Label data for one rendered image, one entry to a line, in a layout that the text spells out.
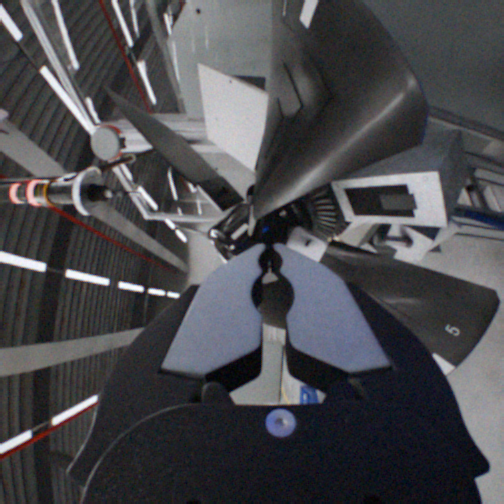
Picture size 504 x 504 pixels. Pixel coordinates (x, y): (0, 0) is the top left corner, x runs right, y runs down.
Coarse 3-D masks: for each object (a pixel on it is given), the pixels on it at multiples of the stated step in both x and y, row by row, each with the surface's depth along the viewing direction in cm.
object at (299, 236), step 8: (296, 232) 37; (304, 232) 36; (288, 240) 38; (296, 240) 37; (304, 240) 36; (312, 240) 35; (320, 240) 35; (296, 248) 37; (304, 248) 36; (312, 248) 35; (320, 248) 35; (312, 256) 35; (320, 256) 35
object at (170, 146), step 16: (112, 96) 30; (128, 112) 33; (144, 112) 43; (144, 128) 35; (160, 128) 42; (160, 144) 36; (176, 144) 42; (176, 160) 37; (192, 160) 42; (192, 176) 38; (208, 176) 43
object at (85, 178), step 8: (72, 176) 35; (80, 176) 30; (88, 176) 31; (96, 176) 33; (80, 184) 30; (88, 184) 32; (104, 184) 36; (80, 192) 30; (80, 200) 30; (88, 200) 32; (80, 208) 31; (88, 208) 32; (96, 208) 34
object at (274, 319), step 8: (264, 288) 50; (272, 288) 50; (264, 296) 53; (272, 296) 52; (264, 304) 55; (272, 304) 54; (280, 304) 54; (264, 312) 59; (272, 312) 57; (280, 312) 56; (264, 320) 63; (272, 320) 61; (280, 320) 60; (280, 328) 65
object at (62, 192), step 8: (48, 184) 31; (56, 184) 32; (64, 184) 32; (72, 184) 32; (96, 184) 33; (48, 192) 31; (56, 192) 31; (64, 192) 31; (72, 192) 31; (88, 192) 32; (96, 192) 32; (48, 200) 32; (56, 200) 32; (64, 200) 32; (72, 200) 32; (96, 200) 33; (104, 200) 33
